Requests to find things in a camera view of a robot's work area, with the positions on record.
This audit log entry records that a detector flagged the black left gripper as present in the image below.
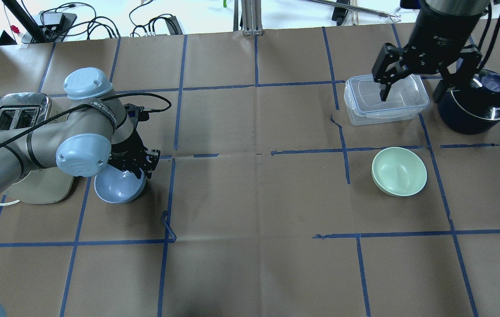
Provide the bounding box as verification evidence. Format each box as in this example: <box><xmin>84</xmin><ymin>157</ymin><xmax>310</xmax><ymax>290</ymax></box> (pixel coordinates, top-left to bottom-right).
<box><xmin>107</xmin><ymin>130</ymin><xmax>161</xmax><ymax>179</ymax></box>

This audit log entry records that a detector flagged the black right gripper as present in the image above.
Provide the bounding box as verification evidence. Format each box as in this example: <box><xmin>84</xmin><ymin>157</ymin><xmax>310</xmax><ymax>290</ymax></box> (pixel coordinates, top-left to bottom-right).
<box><xmin>371</xmin><ymin>7</ymin><xmax>483</xmax><ymax>103</ymax></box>

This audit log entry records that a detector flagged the blue bowl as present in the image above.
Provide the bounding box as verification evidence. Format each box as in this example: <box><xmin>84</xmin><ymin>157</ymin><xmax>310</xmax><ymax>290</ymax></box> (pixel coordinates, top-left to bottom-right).
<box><xmin>93</xmin><ymin>165</ymin><xmax>146</xmax><ymax>203</ymax></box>

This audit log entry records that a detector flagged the green bowl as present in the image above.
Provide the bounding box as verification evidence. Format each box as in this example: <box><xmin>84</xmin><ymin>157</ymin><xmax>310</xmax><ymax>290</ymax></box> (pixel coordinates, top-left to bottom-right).
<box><xmin>371</xmin><ymin>147</ymin><xmax>427</xmax><ymax>197</ymax></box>

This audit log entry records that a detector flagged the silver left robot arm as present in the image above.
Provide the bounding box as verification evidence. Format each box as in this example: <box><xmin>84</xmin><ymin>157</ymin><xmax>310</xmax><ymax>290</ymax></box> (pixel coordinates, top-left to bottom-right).
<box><xmin>0</xmin><ymin>67</ymin><xmax>161</xmax><ymax>193</ymax></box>

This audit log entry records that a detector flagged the clear plastic food container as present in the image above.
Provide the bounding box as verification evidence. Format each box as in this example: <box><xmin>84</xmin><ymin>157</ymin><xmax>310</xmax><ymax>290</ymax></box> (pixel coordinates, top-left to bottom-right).
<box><xmin>344</xmin><ymin>74</ymin><xmax>430</xmax><ymax>126</ymax></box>

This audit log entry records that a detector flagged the dark blue pot with lid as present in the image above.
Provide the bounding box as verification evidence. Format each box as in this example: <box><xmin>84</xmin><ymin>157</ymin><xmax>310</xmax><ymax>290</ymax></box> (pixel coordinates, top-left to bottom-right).
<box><xmin>437</xmin><ymin>68</ymin><xmax>500</xmax><ymax>135</ymax></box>

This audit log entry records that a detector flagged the cream toaster with chrome top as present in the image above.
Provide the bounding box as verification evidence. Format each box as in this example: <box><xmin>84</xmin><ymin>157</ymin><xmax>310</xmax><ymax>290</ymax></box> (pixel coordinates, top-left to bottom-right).
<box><xmin>0</xmin><ymin>92</ymin><xmax>78</xmax><ymax>204</ymax></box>

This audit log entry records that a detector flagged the aluminium frame post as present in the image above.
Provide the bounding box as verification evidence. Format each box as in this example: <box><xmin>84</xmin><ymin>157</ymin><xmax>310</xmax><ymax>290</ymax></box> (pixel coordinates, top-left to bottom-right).
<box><xmin>233</xmin><ymin>0</ymin><xmax>263</xmax><ymax>36</ymax></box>

